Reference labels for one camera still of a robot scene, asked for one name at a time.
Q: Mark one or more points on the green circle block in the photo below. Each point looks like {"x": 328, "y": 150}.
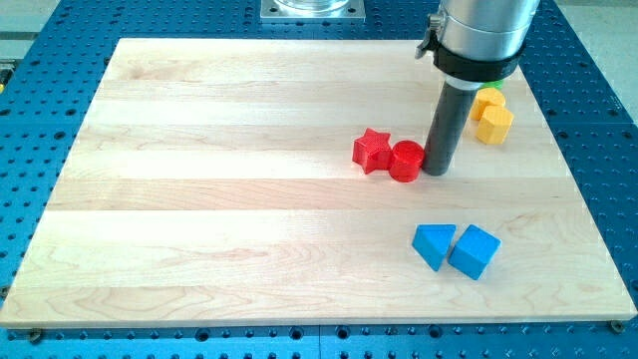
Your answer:
{"x": 493, "y": 84}

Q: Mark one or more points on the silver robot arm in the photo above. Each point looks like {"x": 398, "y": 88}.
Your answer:
{"x": 477, "y": 41}

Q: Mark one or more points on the blue cube block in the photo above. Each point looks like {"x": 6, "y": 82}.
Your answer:
{"x": 474, "y": 251}

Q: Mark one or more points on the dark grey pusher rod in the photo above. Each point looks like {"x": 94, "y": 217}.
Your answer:
{"x": 452, "y": 111}

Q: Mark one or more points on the yellow hexagon block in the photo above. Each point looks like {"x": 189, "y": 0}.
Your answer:
{"x": 494, "y": 125}

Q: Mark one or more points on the blue triangle block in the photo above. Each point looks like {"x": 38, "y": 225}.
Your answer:
{"x": 432, "y": 242}

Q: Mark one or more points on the light wooden board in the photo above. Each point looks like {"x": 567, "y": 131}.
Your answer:
{"x": 211, "y": 184}

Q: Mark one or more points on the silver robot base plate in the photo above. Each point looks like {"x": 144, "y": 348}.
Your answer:
{"x": 299, "y": 10}

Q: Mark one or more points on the red cylinder block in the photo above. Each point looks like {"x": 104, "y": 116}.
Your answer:
{"x": 406, "y": 161}

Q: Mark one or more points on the red star block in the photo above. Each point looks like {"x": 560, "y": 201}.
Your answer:
{"x": 372, "y": 151}

